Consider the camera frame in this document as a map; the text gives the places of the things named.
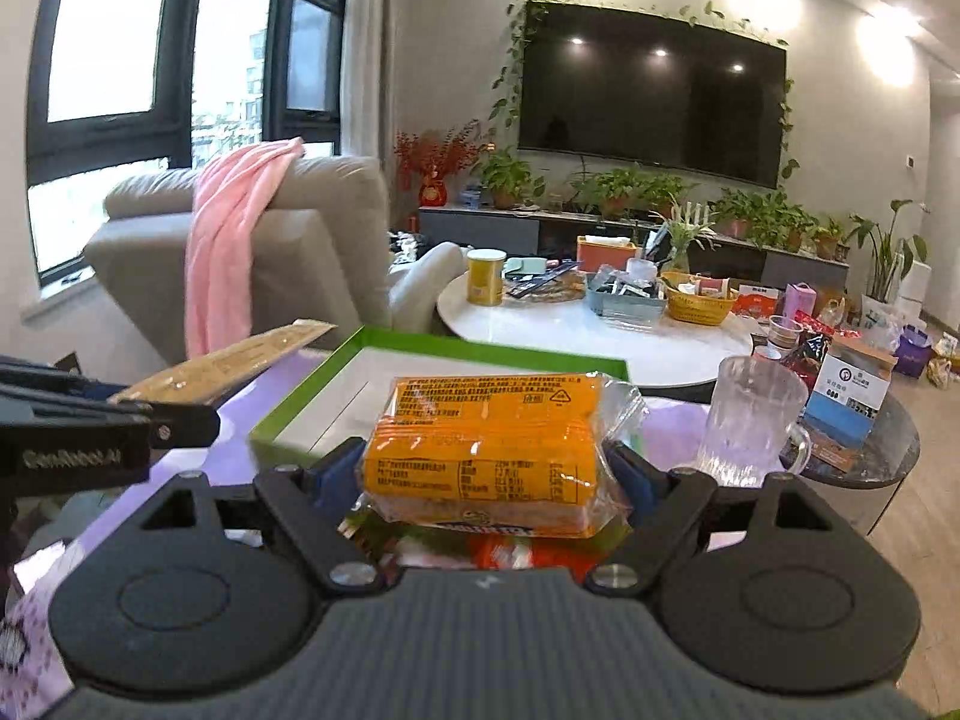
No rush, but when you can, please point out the green white cardboard box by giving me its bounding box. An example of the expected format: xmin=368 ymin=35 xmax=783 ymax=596
xmin=247 ymin=323 xmax=632 ymax=470

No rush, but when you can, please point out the orange snack package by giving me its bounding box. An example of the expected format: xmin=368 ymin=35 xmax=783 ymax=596
xmin=358 ymin=372 xmax=647 ymax=539

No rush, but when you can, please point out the tan snack bar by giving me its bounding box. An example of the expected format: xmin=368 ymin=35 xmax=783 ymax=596
xmin=107 ymin=319 xmax=335 ymax=405

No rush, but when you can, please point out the purple floral tablecloth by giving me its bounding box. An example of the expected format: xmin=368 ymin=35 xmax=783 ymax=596
xmin=2 ymin=346 xmax=715 ymax=718

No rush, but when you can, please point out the clear glass mug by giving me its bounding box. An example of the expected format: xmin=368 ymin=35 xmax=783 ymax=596
xmin=693 ymin=356 xmax=814 ymax=488

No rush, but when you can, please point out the white round coffee table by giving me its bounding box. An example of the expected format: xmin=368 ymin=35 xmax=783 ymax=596
xmin=436 ymin=277 xmax=754 ymax=388

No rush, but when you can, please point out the yellow woven basket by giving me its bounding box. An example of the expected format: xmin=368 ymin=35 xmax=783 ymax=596
xmin=661 ymin=271 xmax=739 ymax=327

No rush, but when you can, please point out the black round side table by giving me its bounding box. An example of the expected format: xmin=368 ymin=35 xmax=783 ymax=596
xmin=800 ymin=395 xmax=921 ymax=536

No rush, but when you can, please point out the grey blue plastic tray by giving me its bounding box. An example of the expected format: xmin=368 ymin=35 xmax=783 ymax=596
xmin=586 ymin=265 xmax=667 ymax=327

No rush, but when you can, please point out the blue white cardboard box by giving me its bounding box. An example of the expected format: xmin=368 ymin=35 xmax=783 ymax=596
xmin=804 ymin=337 xmax=895 ymax=447

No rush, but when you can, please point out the beige armchair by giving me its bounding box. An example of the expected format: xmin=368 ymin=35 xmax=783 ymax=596
xmin=83 ymin=156 xmax=466 ymax=364

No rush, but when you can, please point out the pink small box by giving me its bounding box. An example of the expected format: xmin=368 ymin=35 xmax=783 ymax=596
xmin=782 ymin=283 xmax=817 ymax=320

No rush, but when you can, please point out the orange tissue box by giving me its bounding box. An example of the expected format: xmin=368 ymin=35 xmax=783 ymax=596
xmin=576 ymin=236 xmax=638 ymax=273

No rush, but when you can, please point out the yellow tin can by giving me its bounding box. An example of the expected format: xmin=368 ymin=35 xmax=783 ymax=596
xmin=467 ymin=249 xmax=506 ymax=305

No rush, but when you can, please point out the pink towel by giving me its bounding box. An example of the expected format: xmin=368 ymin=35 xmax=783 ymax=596
xmin=184 ymin=138 xmax=304 ymax=359

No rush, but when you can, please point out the dark tv cabinet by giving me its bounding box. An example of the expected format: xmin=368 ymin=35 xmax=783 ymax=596
xmin=416 ymin=205 xmax=853 ymax=295

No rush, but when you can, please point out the large leafy floor plant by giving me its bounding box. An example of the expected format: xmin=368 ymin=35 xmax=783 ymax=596
xmin=846 ymin=199 xmax=929 ymax=302

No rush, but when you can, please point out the red flower vase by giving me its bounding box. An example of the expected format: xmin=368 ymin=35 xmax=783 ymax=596
xmin=394 ymin=119 xmax=482 ymax=206

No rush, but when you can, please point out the black wall television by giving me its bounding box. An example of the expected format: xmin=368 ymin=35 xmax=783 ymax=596
xmin=517 ymin=4 xmax=788 ymax=187

